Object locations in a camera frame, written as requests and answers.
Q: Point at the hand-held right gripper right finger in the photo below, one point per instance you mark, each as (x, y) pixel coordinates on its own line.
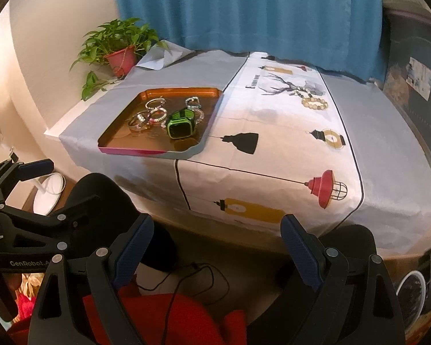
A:
(301, 251)

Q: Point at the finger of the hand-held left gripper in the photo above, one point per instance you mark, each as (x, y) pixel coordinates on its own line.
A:
(39, 228)
(36, 168)

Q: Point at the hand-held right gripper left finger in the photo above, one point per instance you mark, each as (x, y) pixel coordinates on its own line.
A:
(133, 255)

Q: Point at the copper metal tray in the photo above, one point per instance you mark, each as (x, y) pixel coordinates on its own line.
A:
(125, 138)

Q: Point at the green watch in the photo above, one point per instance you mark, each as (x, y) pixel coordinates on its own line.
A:
(179, 124)

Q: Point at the pearl safety pin brooch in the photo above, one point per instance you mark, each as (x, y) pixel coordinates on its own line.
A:
(192, 101)

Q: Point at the white round stand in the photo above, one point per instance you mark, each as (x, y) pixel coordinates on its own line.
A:
(46, 201)

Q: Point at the floral cloth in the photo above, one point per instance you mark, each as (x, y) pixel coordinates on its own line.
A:
(28, 287)

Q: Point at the person's left leg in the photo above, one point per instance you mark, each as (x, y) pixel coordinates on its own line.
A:
(104, 201)

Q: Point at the red cloth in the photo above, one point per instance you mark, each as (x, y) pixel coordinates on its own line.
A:
(186, 320)

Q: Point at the white printed table runner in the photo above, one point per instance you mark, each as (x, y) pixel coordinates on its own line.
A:
(283, 143)

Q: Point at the round black white-rimmed appliance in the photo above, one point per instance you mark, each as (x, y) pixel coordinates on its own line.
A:
(413, 294)

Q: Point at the potted green plant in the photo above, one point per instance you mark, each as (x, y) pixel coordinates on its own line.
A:
(122, 59)

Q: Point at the red patterned mat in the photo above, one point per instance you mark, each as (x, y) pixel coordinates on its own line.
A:
(416, 334)

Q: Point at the grey tablecloth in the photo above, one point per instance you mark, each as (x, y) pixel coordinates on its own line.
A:
(201, 72)

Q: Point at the blue curtain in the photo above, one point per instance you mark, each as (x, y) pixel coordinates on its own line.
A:
(255, 14)

